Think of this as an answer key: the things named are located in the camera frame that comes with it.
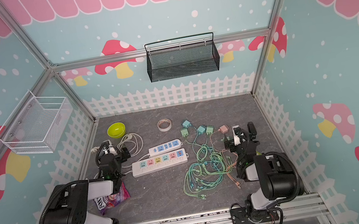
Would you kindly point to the black mesh wall basket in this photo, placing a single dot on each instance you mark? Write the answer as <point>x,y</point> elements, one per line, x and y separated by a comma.
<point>182,57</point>

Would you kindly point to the purple candy bag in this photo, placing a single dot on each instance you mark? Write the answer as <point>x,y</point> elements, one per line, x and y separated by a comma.
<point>106,203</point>

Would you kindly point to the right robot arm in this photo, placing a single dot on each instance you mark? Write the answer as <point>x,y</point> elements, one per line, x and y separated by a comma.
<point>279,179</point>

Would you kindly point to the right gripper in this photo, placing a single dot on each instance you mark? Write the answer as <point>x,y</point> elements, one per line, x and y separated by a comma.
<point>228,143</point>

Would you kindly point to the pink charger plug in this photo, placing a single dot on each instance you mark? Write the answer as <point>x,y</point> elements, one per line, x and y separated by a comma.
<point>223,129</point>

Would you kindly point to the white mesh wall basket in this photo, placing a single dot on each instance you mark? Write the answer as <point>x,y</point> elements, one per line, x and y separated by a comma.
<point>37,126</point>

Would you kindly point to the roll of tape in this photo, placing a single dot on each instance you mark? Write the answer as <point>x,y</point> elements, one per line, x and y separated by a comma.
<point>164,125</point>

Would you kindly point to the green charger plug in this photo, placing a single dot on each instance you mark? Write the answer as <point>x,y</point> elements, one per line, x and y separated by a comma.
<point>209,130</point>
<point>184,132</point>

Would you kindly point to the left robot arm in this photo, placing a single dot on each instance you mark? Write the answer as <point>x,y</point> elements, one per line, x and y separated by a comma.
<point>86,201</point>

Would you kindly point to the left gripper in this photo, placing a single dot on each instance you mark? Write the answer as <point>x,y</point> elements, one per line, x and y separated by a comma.
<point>124,157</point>

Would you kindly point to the large white power strip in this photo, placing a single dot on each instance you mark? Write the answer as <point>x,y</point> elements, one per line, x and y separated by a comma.
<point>159,163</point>

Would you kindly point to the green plastic bowl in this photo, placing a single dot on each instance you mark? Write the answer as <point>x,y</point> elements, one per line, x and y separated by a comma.
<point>116,130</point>

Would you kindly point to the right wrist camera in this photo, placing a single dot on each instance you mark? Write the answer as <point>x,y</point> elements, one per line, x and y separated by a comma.
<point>236,134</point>

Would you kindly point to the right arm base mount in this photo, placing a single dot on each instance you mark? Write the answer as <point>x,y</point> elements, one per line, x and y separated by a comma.
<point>242,215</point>

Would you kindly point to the teal charger plug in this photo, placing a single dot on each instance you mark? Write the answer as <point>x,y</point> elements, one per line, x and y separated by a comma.
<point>201,129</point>
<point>186,124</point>

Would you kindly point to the small white power strip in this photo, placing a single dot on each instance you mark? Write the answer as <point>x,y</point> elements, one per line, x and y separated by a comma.
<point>165,148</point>

